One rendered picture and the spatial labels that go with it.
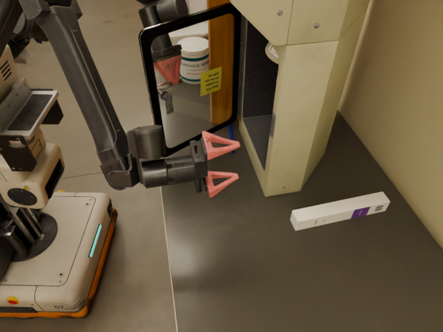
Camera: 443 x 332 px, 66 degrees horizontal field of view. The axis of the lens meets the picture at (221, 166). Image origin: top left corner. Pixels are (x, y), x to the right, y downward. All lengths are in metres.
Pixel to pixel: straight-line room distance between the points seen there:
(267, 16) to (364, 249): 0.63
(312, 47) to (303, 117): 0.18
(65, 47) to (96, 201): 1.30
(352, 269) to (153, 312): 1.18
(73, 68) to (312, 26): 0.47
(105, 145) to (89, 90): 0.11
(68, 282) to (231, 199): 0.97
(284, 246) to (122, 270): 1.25
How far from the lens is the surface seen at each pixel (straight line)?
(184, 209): 0.99
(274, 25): 0.69
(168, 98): 0.93
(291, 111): 0.82
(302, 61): 0.75
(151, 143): 0.68
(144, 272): 1.98
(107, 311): 1.93
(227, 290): 0.86
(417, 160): 1.12
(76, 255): 1.80
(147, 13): 0.97
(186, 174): 0.70
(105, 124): 0.73
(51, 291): 1.75
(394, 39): 1.17
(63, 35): 0.76
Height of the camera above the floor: 1.72
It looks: 46 degrees down
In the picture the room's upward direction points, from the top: straight up
